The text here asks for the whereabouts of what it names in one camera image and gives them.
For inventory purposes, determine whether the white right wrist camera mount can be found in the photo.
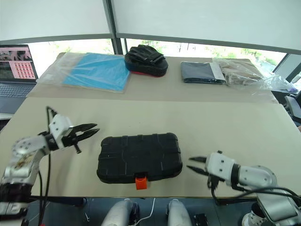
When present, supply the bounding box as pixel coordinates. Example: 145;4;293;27
204;150;237;187

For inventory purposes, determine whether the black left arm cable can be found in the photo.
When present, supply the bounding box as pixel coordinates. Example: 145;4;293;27
38;106;57;226

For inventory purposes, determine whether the open laptop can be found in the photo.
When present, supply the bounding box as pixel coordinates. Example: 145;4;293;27
0;44;39;114

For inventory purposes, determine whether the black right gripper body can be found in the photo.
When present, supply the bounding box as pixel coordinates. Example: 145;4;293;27
206;173;226;189

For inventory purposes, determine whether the small black box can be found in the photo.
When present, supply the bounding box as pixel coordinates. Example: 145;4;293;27
195;213;209;226

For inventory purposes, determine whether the white roller blind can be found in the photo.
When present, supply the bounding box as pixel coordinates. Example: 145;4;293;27
0;0;111;41
110;0;301;50

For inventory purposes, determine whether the blue sheet in plastic bag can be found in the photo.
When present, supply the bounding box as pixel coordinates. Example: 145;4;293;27
37;52;132;95

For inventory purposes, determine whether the dark window frame post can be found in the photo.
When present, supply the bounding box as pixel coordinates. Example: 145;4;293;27
102;0;128;55

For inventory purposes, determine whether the thin white cable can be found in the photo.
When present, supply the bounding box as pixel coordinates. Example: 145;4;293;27
137;197;156;226

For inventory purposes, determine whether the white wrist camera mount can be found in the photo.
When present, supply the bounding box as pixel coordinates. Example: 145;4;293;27
48;113;74;150
204;150;237;187

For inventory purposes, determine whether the beige item in clear bag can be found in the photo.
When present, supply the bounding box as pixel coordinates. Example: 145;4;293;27
212;57;293;95

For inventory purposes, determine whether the black padded mitt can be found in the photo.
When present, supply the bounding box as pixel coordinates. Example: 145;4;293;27
124;44;169;78

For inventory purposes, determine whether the grey rounded shape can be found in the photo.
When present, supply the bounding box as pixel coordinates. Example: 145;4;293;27
101;198;140;226
166;198;193;226

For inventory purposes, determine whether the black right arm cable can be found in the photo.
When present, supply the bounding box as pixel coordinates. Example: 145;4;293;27
210;180;301;206

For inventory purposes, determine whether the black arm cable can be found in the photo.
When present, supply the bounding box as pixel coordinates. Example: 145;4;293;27
38;106;57;226
210;180;301;206

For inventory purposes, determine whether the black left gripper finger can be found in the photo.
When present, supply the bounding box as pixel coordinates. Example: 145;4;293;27
70;123;98;134
76;128;101;142

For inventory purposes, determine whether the black plastic tool case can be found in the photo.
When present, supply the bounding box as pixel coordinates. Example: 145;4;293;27
96;132;184;191

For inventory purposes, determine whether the grey black office chair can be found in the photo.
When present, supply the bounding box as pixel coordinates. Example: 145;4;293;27
270;90;301;126

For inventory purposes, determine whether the dark navy folded cloth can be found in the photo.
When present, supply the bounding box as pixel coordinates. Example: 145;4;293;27
180;60;227;84

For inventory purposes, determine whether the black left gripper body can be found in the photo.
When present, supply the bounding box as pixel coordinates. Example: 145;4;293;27
61;131;83;154

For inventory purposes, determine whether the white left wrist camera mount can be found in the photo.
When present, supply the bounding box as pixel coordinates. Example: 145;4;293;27
48;113;74;150

